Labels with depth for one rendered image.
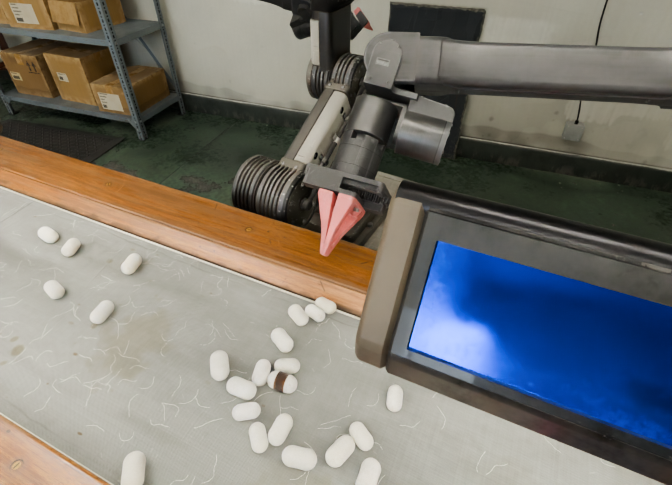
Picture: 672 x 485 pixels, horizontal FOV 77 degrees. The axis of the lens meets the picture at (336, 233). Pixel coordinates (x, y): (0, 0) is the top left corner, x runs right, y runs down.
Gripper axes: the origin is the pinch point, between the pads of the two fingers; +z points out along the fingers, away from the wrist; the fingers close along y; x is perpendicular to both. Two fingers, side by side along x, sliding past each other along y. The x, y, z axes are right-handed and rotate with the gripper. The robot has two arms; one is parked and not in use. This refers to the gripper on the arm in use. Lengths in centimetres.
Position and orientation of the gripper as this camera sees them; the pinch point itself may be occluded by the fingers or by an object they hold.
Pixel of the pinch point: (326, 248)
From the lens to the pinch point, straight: 52.2
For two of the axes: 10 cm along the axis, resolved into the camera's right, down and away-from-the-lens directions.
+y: 9.0, 2.8, -3.2
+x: 2.7, 2.1, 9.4
